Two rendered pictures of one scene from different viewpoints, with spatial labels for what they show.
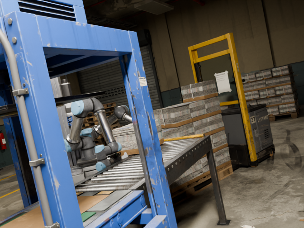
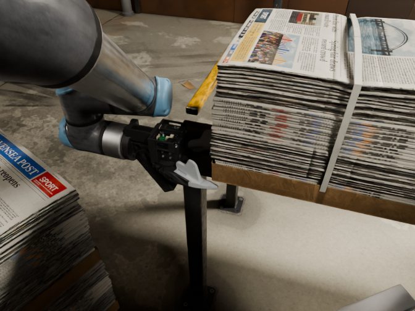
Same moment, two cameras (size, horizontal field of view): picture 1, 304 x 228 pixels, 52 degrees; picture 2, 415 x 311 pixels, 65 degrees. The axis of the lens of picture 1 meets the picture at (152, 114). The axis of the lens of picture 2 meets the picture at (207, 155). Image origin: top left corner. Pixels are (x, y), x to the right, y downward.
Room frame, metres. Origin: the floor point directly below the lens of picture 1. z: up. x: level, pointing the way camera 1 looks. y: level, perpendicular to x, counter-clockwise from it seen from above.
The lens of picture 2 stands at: (3.04, 0.60, 1.22)
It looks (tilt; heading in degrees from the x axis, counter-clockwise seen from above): 40 degrees down; 260
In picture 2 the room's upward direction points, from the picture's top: straight up
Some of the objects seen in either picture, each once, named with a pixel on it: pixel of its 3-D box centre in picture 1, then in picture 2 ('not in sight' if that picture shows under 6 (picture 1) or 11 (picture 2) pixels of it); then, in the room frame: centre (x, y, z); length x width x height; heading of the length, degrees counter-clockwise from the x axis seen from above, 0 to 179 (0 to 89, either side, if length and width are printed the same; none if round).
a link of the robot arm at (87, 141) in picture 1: (85, 140); not in sight; (2.75, 0.63, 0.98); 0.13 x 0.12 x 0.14; 132
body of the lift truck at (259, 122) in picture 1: (242, 133); not in sight; (4.71, -1.29, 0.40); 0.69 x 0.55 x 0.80; 41
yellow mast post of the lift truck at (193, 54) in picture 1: (203, 103); not in sight; (4.72, -0.80, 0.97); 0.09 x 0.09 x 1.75; 41
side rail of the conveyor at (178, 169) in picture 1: (181, 163); not in sight; (2.17, -0.13, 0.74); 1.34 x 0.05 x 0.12; 152
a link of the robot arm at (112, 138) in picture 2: not in sight; (122, 140); (3.12, 0.04, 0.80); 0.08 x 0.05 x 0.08; 62
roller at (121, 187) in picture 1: (102, 190); not in sight; (1.76, 0.37, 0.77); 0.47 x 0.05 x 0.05; 62
